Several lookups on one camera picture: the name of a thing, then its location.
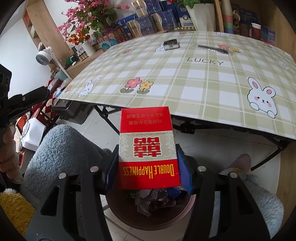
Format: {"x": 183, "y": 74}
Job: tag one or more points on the small blue carton box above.
{"x": 267, "y": 35}

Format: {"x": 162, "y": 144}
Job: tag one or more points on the white paper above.
{"x": 151, "y": 201}

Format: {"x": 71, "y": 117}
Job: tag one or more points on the pink blossom flower arrangement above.
{"x": 89, "y": 18}

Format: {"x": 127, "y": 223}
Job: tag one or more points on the wooden shelf unit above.
{"x": 271, "y": 16}

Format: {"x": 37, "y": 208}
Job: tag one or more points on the stack of pastel cups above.
{"x": 227, "y": 16}

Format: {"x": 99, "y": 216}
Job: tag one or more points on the red cigarette pack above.
{"x": 147, "y": 151}

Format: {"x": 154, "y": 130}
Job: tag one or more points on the dark red trash bin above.
{"x": 122, "y": 204}

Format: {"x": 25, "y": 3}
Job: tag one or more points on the person's left hand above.
{"x": 9, "y": 157}

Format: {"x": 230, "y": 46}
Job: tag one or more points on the dark brown cup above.
{"x": 245, "y": 29}

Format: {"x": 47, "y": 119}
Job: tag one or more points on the white desk fan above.
{"x": 45, "y": 56}

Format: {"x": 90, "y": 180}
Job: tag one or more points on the checked bunny tablecloth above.
{"x": 253, "y": 86}

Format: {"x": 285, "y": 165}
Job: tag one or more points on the red rose plant white pot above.
{"x": 202, "y": 14}

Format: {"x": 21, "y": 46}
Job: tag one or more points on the black cigarette pack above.
{"x": 171, "y": 44}

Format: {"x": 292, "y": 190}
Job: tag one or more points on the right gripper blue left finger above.
{"x": 112, "y": 171}

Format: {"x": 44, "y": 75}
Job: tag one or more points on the golden leaf tray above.
{"x": 182, "y": 29}

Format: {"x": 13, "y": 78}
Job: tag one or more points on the stacked blue gift boxes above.
{"x": 140, "y": 18}

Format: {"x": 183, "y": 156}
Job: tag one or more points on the red paper cup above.
{"x": 256, "y": 31}

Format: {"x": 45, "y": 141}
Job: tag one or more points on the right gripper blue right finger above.
{"x": 185, "y": 170}

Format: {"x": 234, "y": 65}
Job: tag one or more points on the white vase orange flowers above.
{"x": 84, "y": 44}

